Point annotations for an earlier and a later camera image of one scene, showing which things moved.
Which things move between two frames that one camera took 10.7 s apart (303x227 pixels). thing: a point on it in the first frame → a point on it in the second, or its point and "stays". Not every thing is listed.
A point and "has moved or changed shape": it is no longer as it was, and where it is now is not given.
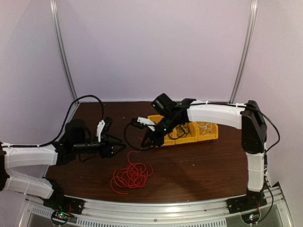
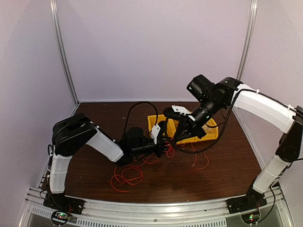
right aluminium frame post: (253, 12) stays
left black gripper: (106, 148) → (161, 149)
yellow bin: (207, 131) stays
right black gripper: (156, 140) → (191, 128)
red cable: (134, 175) has moved or changed shape
